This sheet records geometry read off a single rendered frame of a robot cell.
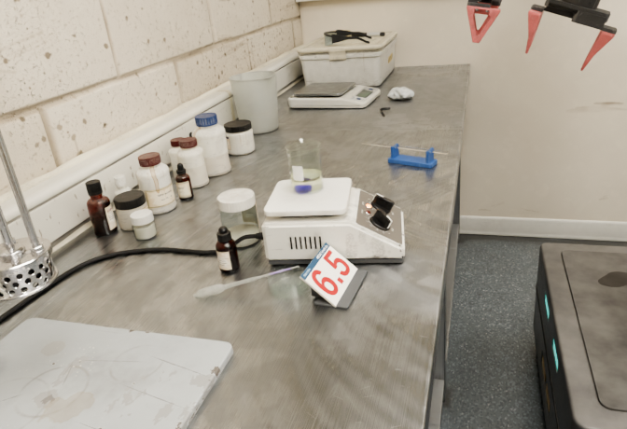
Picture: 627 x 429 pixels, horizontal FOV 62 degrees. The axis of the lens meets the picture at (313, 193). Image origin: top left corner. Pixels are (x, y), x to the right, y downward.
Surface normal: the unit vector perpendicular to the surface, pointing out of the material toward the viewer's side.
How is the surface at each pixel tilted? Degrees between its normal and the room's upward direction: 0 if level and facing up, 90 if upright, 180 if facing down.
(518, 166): 90
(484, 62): 90
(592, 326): 0
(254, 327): 0
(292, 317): 0
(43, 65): 90
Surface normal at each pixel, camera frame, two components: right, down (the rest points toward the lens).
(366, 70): -0.29, 0.46
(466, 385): -0.10, -0.91
